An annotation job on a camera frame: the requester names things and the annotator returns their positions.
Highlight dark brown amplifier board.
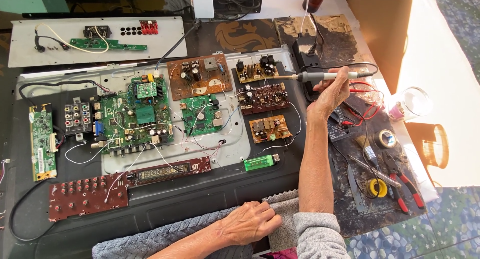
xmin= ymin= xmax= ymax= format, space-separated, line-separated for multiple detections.
xmin=236 ymin=82 xmax=290 ymax=116

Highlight black multimeter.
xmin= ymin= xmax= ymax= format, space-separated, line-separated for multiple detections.
xmin=325 ymin=105 xmax=353 ymax=143

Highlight black tape roll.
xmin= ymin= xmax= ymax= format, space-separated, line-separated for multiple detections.
xmin=374 ymin=129 xmax=398 ymax=150

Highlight black loose cable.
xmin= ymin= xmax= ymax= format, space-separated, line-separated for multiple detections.
xmin=8 ymin=176 xmax=58 ymax=243

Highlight person's left hand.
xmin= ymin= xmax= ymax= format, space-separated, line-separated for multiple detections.
xmin=221 ymin=201 xmax=283 ymax=247

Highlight black television back chassis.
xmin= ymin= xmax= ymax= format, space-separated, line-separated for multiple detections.
xmin=3 ymin=45 xmax=312 ymax=259

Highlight grey handled soldering iron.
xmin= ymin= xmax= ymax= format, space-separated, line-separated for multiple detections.
xmin=278 ymin=71 xmax=376 ymax=83

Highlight brown button board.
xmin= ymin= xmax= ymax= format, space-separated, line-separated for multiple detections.
xmin=47 ymin=172 xmax=129 ymax=222

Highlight dark dragon print mat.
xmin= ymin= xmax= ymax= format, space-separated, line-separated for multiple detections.
xmin=185 ymin=18 xmax=280 ymax=54

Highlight clear handled screwdriver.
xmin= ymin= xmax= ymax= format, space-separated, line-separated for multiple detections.
xmin=347 ymin=154 xmax=402 ymax=188

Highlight red handled pliers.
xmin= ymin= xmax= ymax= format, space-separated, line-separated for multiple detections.
xmin=382 ymin=150 xmax=426 ymax=215

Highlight narrow green circuit strip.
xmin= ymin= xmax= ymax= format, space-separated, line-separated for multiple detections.
xmin=69 ymin=38 xmax=148 ymax=52

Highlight brown display board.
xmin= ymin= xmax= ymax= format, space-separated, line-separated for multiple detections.
xmin=125 ymin=156 xmax=212 ymax=187

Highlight red probe leads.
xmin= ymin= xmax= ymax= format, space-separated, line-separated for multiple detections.
xmin=342 ymin=80 xmax=385 ymax=127

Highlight grey metal panel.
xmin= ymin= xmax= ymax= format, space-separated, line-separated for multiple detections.
xmin=7 ymin=17 xmax=188 ymax=68

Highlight black coloured jack board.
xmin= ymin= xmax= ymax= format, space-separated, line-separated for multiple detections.
xmin=62 ymin=97 xmax=94 ymax=142

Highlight red terminal connector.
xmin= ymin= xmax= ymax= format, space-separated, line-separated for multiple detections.
xmin=139 ymin=20 xmax=159 ymax=35

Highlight long green circuit board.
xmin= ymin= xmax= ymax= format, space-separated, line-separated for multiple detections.
xmin=29 ymin=103 xmax=58 ymax=182

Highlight worn dark work mat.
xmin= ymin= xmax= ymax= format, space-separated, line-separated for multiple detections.
xmin=273 ymin=14 xmax=428 ymax=238

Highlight brown power supply board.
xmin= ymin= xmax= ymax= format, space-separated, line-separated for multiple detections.
xmin=166 ymin=53 xmax=234 ymax=101

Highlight grey sleeve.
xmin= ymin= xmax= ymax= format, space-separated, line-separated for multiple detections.
xmin=293 ymin=212 xmax=352 ymax=259

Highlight small green circuit board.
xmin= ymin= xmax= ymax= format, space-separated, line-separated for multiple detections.
xmin=179 ymin=94 xmax=225 ymax=137

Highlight green lighter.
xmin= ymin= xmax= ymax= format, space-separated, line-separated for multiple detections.
xmin=243 ymin=153 xmax=281 ymax=172

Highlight tan board with green terminal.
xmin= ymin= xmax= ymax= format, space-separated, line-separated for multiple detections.
xmin=248 ymin=114 xmax=293 ymax=144

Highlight person's right hand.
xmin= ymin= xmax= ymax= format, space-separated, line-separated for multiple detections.
xmin=307 ymin=66 xmax=351 ymax=121

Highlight small bristle brush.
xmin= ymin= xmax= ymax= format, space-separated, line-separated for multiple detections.
xmin=354 ymin=135 xmax=378 ymax=166

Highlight grey knitted towel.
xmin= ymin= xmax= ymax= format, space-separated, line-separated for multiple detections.
xmin=92 ymin=189 xmax=301 ymax=259

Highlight yellow solder spool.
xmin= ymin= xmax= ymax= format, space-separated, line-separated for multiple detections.
xmin=366 ymin=177 xmax=388 ymax=199

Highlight large green main board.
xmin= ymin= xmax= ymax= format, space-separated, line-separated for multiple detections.
xmin=91 ymin=74 xmax=175 ymax=157

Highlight black power adapter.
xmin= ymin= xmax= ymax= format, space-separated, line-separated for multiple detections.
xmin=292 ymin=35 xmax=324 ymax=102

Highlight tan board with black jacks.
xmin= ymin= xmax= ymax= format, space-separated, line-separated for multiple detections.
xmin=235 ymin=55 xmax=280 ymax=84

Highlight black device with cables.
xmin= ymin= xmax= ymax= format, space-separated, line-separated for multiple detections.
xmin=211 ymin=0 xmax=266 ymax=20

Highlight grey knife blade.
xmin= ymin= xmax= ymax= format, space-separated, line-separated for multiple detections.
xmin=346 ymin=163 xmax=367 ymax=214

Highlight black socket block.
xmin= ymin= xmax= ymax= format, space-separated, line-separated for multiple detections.
xmin=83 ymin=25 xmax=112 ymax=40

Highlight clear glass jar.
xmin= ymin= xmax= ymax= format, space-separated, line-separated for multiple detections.
xmin=385 ymin=87 xmax=434 ymax=122

